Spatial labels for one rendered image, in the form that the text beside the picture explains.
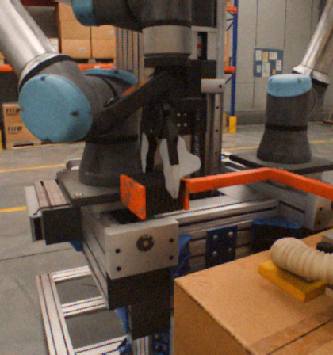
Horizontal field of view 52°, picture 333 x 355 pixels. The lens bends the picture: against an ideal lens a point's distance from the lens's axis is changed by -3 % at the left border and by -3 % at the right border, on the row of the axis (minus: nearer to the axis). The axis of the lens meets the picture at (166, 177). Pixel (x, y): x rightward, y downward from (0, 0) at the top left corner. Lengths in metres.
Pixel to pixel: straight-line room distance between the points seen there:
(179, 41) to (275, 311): 0.40
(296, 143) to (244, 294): 0.53
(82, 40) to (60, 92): 6.95
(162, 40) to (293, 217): 0.59
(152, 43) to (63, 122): 0.19
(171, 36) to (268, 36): 10.84
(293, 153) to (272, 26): 10.57
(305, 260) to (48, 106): 0.45
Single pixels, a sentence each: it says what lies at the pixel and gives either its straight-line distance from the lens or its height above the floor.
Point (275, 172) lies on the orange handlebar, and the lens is 0.69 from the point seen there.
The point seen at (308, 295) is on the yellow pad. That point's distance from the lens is 0.55.
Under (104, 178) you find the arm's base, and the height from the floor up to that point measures 1.06.
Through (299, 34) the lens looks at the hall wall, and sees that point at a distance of 12.21.
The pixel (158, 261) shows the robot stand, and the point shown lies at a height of 0.92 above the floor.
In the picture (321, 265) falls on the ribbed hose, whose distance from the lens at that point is 0.48.
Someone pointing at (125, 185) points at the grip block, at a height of 1.08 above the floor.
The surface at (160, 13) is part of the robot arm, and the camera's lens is 0.53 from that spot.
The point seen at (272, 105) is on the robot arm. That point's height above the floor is 1.19.
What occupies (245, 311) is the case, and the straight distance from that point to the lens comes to 0.52.
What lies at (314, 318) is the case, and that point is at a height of 0.94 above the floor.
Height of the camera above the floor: 1.25
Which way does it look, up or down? 15 degrees down
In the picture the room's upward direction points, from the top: straight up
